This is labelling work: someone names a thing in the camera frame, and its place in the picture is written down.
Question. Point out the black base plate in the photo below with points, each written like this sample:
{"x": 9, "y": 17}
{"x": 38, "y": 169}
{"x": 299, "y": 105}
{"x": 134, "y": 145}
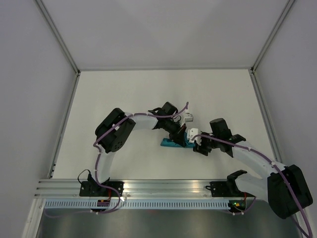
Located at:
{"x": 89, "y": 189}
{"x": 220, "y": 189}

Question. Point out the aluminium mounting rail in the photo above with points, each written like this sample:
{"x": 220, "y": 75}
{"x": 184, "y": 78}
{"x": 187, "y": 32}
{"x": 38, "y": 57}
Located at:
{"x": 133, "y": 188}

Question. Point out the teal cloth napkin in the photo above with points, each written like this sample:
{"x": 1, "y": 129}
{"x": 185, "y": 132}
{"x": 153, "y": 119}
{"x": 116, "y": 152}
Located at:
{"x": 168, "y": 143}

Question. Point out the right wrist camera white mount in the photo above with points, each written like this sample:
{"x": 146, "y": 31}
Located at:
{"x": 193, "y": 136}

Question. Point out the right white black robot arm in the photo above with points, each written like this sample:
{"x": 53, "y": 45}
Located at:
{"x": 283, "y": 187}

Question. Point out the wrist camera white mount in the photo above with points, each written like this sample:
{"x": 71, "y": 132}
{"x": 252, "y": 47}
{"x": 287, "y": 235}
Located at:
{"x": 187, "y": 117}
{"x": 193, "y": 136}

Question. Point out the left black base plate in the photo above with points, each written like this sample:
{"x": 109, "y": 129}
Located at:
{"x": 89, "y": 189}

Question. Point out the aluminium frame post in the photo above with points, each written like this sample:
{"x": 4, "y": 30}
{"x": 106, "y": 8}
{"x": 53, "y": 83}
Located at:
{"x": 278, "y": 24}
{"x": 53, "y": 28}

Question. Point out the white slotted cable duct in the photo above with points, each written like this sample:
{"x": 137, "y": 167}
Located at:
{"x": 165, "y": 204}

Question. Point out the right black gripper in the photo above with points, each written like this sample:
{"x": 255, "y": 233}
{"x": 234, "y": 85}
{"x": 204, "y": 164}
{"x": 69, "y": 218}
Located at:
{"x": 201, "y": 149}

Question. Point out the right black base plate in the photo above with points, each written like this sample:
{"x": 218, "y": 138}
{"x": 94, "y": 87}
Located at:
{"x": 220, "y": 189}

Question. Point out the right aluminium frame post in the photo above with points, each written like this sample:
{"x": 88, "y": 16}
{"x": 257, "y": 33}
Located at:
{"x": 278, "y": 24}

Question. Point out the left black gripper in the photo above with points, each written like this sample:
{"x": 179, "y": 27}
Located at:
{"x": 178, "y": 136}

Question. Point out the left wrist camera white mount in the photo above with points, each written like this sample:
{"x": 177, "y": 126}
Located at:
{"x": 187, "y": 117}

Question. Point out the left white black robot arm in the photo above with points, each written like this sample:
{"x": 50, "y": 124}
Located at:
{"x": 114, "y": 130}

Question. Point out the left aluminium frame post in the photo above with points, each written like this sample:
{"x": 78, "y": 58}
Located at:
{"x": 53, "y": 28}

